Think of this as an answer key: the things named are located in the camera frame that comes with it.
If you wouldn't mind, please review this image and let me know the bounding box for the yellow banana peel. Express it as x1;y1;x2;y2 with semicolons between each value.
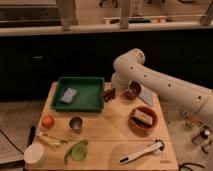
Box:
37;133;66;149

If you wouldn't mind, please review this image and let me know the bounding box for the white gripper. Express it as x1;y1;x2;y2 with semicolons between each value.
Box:
111;72;129;94

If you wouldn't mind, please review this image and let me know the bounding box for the grey cloth piece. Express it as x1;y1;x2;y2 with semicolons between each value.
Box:
138;88;153;107

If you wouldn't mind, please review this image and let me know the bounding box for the orange bowl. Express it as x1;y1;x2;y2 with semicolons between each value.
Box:
128;106;158;134

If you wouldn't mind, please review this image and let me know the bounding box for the yellow block in bowl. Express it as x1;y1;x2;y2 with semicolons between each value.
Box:
134;110;153;126

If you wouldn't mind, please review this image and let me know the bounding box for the black cable left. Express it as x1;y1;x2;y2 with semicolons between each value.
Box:
0;128;25;156

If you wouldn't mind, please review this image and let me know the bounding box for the white handled brush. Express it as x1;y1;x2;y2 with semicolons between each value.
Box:
119;140;165;164

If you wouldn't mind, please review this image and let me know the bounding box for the dark red bowl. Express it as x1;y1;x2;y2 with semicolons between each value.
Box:
123;81;142;100

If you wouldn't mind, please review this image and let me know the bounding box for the white round lid stack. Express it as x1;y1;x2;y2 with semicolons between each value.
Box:
24;142;47;165

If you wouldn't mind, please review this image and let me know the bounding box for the green plastic tray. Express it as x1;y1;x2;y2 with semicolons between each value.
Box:
51;77;105;112

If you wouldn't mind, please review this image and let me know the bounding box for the blue grey sponge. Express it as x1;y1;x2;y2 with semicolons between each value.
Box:
60;88;77;104

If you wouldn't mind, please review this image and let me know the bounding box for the small metal cup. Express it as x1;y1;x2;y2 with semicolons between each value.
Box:
69;117;83;133

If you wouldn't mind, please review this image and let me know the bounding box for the orange fruit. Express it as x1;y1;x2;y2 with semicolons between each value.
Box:
41;116;55;129

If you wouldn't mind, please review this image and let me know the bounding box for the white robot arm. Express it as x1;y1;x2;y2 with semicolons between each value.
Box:
111;48;213;129

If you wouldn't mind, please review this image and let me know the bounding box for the dark grape bunch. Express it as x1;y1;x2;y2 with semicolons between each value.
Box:
103;89;116;102

